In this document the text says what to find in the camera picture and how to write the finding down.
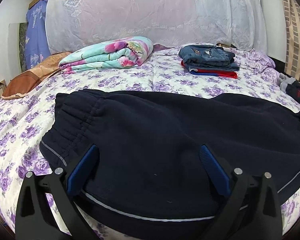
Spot dark navy sweatpants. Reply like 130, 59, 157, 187
39, 88, 300, 239

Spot purple floral bed sheet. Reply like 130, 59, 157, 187
0, 48, 300, 239

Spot black grey garment pile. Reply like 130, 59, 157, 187
277, 73, 300, 104

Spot brown orange pillow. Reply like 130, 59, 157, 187
1, 51, 71, 100

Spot folded red garment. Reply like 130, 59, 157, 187
180, 61, 238, 79

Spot beige brick pattern curtain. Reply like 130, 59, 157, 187
282, 0, 300, 81

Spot folded blue denim jeans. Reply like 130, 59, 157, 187
178, 45, 239, 72

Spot blue patterned cloth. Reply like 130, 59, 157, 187
25, 0, 51, 69

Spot folded teal pink floral blanket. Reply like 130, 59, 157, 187
58, 36, 153, 74

